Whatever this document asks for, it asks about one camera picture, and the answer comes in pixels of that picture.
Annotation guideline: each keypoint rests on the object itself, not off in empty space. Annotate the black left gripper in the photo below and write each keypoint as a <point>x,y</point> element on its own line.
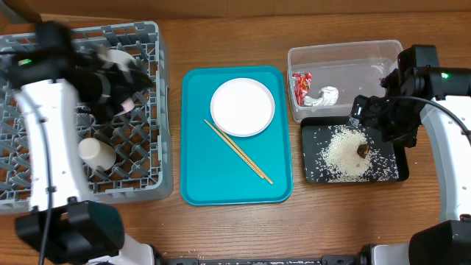
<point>120,82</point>

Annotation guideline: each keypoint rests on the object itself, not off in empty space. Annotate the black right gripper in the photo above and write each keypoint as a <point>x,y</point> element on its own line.
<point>405,137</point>

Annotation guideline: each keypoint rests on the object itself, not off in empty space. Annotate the grey metal bowl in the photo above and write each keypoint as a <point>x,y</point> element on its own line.
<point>122,59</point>

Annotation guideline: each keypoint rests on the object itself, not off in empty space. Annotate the white small cup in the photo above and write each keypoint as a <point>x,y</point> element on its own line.
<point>96,154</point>

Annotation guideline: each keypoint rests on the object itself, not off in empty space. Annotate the white tissue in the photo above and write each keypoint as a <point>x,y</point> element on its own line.
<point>329,96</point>

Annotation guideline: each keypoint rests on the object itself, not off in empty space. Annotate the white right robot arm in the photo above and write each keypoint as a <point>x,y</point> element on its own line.
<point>439,100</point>

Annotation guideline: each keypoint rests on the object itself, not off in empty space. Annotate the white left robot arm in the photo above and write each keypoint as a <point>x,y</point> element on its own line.
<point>64,224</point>

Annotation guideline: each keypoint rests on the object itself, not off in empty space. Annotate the clear plastic waste bin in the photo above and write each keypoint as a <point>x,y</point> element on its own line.
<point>354,68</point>

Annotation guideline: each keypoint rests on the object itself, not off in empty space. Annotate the grey plastic dishwasher rack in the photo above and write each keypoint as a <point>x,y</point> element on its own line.
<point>141,138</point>

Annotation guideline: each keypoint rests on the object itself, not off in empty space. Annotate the black rectangular tray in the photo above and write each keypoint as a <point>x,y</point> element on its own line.
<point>403,165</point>

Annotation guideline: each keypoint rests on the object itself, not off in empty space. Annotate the brown food scrap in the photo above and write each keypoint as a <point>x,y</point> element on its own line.
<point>363,150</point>

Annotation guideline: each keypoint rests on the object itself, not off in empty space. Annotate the pile of white rice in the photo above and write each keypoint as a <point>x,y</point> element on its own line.
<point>344,156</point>

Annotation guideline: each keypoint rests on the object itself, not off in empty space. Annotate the red snack wrapper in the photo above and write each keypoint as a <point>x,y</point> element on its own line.
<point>302,83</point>

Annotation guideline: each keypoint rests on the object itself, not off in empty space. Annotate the left wooden chopstick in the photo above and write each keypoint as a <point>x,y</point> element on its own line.
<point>235,151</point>

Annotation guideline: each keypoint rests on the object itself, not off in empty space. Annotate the teal plastic serving tray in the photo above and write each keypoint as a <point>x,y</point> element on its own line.
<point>211,173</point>

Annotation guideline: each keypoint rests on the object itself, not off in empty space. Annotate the large white round plate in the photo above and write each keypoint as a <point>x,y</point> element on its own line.
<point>242,107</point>

